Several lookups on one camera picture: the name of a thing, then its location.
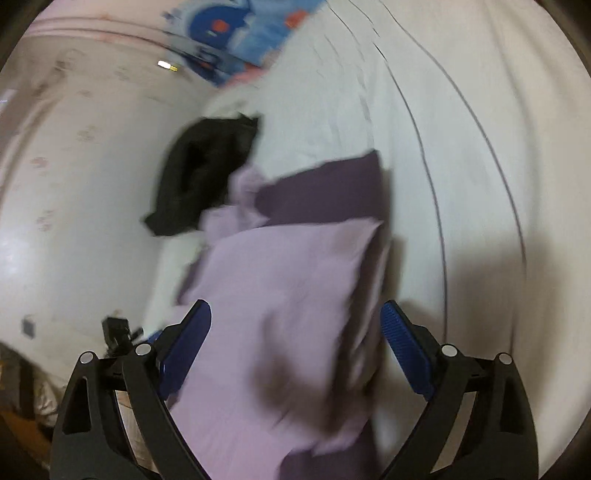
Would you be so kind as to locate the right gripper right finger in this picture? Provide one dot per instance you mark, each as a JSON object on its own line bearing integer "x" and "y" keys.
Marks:
{"x": 500, "y": 439}

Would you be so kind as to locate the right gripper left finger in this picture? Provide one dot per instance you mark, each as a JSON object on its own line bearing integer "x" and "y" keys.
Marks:
{"x": 89, "y": 439}

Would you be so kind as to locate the purple two-tone jacket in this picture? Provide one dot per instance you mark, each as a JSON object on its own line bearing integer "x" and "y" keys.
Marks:
{"x": 293, "y": 270}

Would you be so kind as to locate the black garment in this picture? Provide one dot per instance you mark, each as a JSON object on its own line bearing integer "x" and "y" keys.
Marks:
{"x": 195, "y": 174}

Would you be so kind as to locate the pink pillow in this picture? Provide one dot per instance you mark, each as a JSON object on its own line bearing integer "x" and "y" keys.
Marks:
{"x": 245, "y": 77}

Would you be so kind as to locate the white striped duvet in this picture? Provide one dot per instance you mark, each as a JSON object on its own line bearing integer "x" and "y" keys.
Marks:
{"x": 481, "y": 113}

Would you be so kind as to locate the whale print curtain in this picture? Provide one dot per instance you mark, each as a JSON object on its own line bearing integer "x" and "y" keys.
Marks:
{"x": 221, "y": 40}

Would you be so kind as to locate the white wall switch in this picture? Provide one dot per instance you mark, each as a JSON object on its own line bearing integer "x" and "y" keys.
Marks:
{"x": 167, "y": 66}

